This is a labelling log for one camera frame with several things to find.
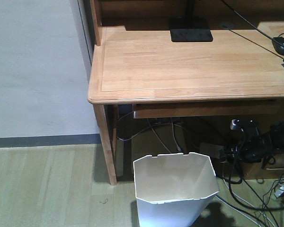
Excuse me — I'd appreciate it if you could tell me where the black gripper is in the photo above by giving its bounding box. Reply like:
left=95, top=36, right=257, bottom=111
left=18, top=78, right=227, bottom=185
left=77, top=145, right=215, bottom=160
left=221, top=134, right=274, bottom=163

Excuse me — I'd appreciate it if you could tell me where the white plastic trash bin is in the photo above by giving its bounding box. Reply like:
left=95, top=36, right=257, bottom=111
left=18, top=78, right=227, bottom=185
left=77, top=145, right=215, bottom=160
left=133, top=152, right=219, bottom=227

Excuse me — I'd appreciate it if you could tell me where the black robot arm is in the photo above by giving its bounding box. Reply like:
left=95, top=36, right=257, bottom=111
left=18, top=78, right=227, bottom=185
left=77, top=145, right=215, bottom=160
left=220, top=119, right=284, bottom=163

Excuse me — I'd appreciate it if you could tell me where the black computer mouse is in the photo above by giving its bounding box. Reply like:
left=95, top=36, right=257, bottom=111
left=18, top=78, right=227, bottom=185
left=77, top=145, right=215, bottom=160
left=272, top=37, right=284, bottom=56

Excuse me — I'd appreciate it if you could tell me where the black computer monitor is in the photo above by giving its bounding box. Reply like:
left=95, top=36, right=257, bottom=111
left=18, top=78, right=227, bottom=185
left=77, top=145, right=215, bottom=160
left=169, top=0, right=213, bottom=43

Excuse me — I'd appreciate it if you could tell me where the wooden desk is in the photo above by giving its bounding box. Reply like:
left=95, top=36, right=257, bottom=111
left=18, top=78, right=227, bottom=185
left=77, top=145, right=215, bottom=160
left=88, top=0, right=284, bottom=185

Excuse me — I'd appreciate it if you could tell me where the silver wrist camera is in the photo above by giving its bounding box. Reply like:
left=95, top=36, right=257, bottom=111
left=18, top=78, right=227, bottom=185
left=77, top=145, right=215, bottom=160
left=230, top=119, right=258, bottom=133

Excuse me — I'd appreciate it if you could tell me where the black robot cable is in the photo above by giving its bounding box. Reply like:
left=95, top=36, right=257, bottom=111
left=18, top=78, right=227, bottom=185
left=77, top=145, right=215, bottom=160
left=221, top=151, right=284, bottom=211

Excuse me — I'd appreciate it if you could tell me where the thin black mouse cable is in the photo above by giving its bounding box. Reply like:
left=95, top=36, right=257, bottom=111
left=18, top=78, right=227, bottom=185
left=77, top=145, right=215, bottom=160
left=229, top=28, right=284, bottom=60

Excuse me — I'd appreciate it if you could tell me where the black monitor cable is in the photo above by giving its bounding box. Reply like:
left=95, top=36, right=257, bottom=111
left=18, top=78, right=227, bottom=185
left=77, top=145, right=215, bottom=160
left=221, top=0, right=284, bottom=54

